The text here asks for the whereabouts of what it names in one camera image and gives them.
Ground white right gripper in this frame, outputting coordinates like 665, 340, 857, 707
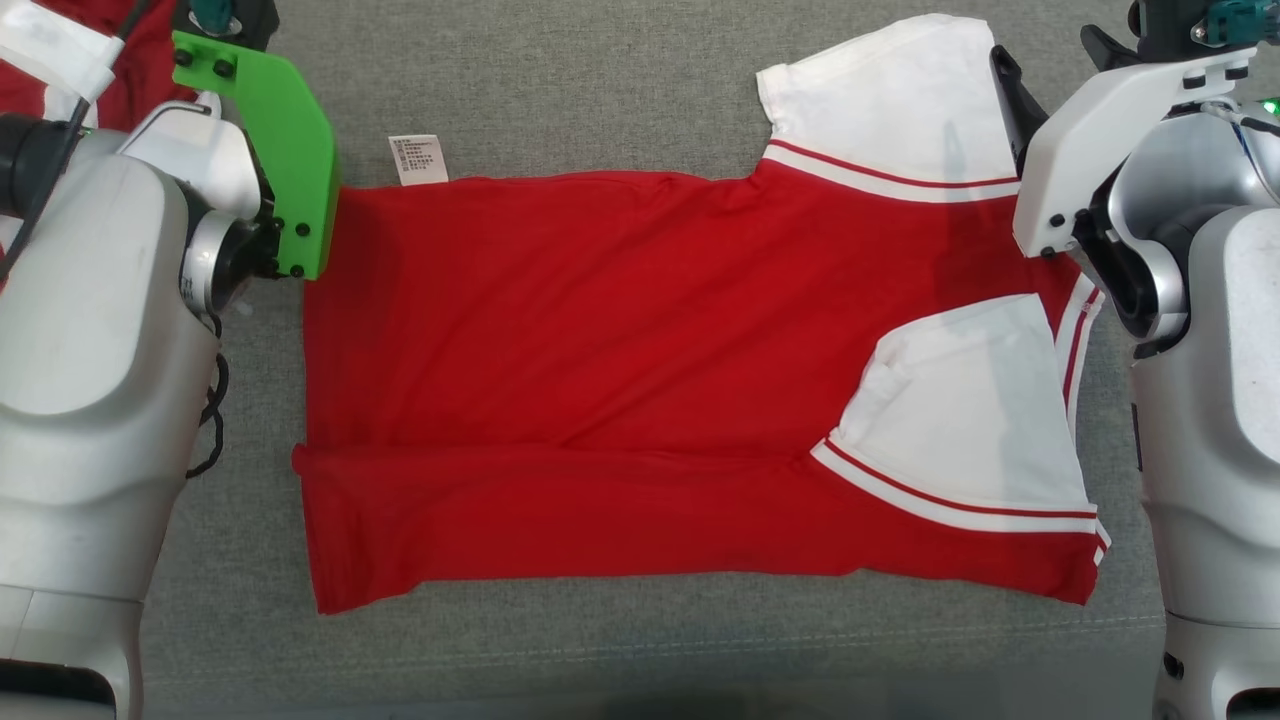
990, 25, 1256, 261

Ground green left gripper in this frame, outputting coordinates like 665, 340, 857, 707
172, 30, 339, 281

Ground red and white striped shorts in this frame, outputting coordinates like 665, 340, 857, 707
0, 0, 201, 136

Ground red and white t-shirt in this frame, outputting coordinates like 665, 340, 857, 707
292, 13, 1111, 615

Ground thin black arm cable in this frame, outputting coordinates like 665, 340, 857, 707
185, 350, 231, 481

